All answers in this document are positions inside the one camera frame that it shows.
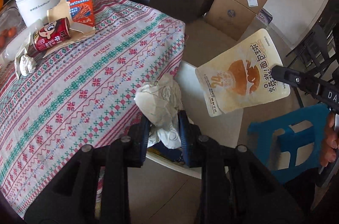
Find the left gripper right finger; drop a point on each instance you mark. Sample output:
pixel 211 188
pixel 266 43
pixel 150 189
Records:
pixel 201 151

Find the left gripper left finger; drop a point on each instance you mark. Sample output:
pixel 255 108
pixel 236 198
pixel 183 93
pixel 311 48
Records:
pixel 128 151

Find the white tissue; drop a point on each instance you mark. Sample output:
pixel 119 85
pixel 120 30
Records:
pixel 160 101

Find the yellow bread snack bag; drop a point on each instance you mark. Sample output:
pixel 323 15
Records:
pixel 242 76

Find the brown cardboard piece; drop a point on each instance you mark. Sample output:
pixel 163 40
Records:
pixel 77 31

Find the red drink can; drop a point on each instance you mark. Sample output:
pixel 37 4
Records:
pixel 51 34

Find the orange white snack box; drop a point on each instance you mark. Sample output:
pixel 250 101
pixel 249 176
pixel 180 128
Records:
pixel 82 11

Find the white plastic trash bin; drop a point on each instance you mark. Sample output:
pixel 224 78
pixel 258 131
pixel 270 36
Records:
pixel 224 128

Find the right hand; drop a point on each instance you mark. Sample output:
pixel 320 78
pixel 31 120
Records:
pixel 329 143

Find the blue plastic stool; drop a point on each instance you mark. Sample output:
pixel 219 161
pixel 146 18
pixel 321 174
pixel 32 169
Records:
pixel 301 127

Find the patterned woven tablecloth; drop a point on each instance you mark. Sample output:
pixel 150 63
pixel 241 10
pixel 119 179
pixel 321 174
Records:
pixel 81 94

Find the small crumpled tissue ball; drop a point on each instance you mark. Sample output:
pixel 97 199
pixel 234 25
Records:
pixel 24 65

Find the glass teapot with fruit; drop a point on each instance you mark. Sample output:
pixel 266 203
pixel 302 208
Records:
pixel 11 25

